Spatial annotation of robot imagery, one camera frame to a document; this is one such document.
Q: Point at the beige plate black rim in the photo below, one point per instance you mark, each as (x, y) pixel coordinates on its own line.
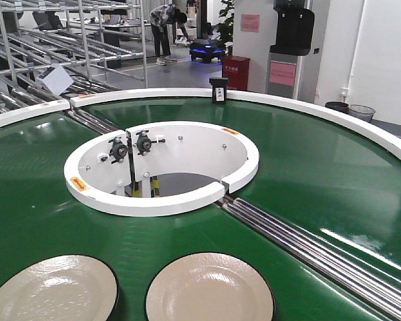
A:
(209, 286)
(66, 287)

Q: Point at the black sensor box on rim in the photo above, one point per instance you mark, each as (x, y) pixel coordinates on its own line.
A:
(219, 95)

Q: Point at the red fire extinguisher cabinet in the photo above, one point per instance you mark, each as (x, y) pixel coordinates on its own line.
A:
(236, 69)

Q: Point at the black mobile robot blue light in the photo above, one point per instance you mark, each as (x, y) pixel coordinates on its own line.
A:
(206, 49)

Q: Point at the steel conveyor rollers left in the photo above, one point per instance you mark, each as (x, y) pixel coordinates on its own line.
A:
(90, 121)

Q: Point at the steel conveyor rollers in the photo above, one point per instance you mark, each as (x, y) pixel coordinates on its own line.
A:
(360, 278)
(90, 121)

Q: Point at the green potted plant background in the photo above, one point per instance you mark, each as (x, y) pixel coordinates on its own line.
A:
(225, 26)

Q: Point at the pink notice on pillar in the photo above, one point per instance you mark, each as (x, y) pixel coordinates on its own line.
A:
(250, 23)

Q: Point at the person bending over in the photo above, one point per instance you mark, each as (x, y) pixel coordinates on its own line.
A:
(160, 17)

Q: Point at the dark round waste bin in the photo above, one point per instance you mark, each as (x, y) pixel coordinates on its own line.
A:
(338, 106)

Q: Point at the metal roller rack shelving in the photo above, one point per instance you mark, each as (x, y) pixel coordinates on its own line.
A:
(89, 39)

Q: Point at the black and grey kiosk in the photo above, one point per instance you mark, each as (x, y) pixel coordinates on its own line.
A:
(293, 40)

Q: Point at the white box on rack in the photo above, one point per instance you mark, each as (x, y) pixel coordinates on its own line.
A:
(54, 79)

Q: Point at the mesh waste basket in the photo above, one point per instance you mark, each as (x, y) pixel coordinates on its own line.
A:
(361, 112)

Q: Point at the white outer conveyor rim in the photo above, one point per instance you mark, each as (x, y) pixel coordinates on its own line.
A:
(381, 137)

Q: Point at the white outer rim left segment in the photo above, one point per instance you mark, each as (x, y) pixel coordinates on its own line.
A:
(27, 112)

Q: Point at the steel conveyor rollers right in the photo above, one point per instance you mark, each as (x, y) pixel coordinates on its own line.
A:
(360, 278)

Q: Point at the right black bearing mount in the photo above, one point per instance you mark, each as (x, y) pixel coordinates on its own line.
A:
(143, 143)

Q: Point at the black bearing mount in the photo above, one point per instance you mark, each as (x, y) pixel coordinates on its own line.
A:
(118, 150)
(143, 143)

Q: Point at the left black bearing mount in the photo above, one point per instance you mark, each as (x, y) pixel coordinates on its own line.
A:
(118, 150)

